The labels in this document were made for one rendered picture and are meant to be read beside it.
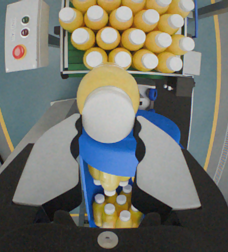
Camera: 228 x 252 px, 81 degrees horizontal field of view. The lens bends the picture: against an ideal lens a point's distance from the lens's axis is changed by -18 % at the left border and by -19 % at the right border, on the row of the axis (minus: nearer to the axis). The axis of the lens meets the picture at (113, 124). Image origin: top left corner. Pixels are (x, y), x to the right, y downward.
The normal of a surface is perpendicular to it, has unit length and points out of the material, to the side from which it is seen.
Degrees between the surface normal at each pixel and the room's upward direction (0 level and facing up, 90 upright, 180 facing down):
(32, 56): 0
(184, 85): 0
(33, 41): 0
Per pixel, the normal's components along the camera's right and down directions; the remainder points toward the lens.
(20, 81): 0.07, 0.40
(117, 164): -0.24, 0.38
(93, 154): -0.61, 0.30
